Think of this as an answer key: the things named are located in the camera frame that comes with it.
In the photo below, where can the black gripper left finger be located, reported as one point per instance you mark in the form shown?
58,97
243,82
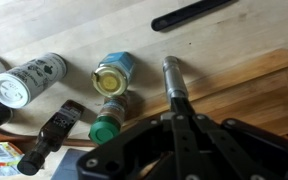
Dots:
144,146

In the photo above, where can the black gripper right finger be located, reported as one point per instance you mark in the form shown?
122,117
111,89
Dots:
237,150

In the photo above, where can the silver long cylinder grinder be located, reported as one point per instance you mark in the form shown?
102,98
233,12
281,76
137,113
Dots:
174,78

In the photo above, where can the green lid spice jar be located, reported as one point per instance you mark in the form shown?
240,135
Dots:
107,123

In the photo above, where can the wooden cutting board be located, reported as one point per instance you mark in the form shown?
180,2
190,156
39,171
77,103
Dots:
250,90

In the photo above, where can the blue label jar gold lid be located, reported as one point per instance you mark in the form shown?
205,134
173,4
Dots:
112,75

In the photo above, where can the blue tissue box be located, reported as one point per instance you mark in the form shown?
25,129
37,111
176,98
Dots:
67,165

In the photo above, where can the dark brown extract bottle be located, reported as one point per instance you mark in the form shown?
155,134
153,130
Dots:
54,130

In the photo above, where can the white printed spice shaker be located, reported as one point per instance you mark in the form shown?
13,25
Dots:
27,80

